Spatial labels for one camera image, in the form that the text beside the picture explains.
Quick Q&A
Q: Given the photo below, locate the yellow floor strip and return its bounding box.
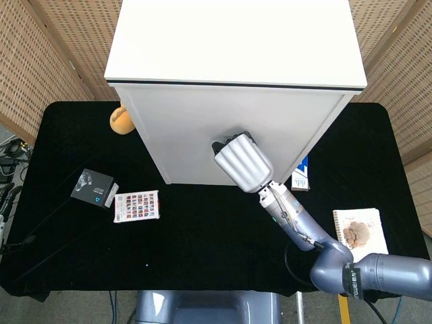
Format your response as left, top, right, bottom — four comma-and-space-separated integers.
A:
338, 294, 350, 324

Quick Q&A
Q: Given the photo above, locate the large white box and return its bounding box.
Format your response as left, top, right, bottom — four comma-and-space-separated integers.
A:
103, 0, 368, 186

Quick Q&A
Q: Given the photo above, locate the black product box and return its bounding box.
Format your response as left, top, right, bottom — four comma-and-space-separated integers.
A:
70, 167, 121, 209

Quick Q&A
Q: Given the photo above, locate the black velvet tablecloth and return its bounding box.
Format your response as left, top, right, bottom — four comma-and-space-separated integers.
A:
0, 101, 431, 301

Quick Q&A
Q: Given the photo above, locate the blue and white carton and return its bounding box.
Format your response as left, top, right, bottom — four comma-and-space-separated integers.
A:
290, 155, 311, 192

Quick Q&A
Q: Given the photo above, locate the spiral notebook with brown picture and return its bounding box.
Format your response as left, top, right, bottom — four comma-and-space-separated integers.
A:
332, 207, 389, 256

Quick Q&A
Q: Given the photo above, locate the tangled floor cable bundle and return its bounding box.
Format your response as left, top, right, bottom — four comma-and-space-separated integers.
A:
0, 134, 33, 190

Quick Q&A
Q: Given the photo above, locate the woven wicker folding screen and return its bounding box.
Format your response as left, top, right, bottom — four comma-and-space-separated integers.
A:
0, 0, 124, 146
347, 0, 432, 237

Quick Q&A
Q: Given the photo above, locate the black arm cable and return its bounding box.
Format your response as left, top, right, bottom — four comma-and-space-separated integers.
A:
284, 242, 320, 290

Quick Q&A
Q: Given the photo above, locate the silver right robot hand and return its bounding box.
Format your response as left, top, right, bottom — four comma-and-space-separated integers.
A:
211, 130, 274, 194

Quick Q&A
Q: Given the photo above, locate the white box with colourful pictures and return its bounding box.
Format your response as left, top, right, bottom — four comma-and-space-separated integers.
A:
113, 190, 161, 224

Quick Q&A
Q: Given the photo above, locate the yellow plush toy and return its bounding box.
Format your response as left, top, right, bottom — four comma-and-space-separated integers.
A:
109, 103, 136, 136

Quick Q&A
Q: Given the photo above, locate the blue cable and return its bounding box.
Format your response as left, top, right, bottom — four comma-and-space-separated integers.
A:
107, 290, 118, 324

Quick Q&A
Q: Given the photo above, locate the grey robot torso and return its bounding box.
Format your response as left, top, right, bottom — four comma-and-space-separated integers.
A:
130, 290, 281, 324

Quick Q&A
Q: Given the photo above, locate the metal table leg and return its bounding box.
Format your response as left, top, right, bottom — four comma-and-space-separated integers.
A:
296, 292, 305, 324

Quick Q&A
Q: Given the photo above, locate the black velcro arm strap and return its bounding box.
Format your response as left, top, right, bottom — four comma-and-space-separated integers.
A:
342, 262, 366, 300

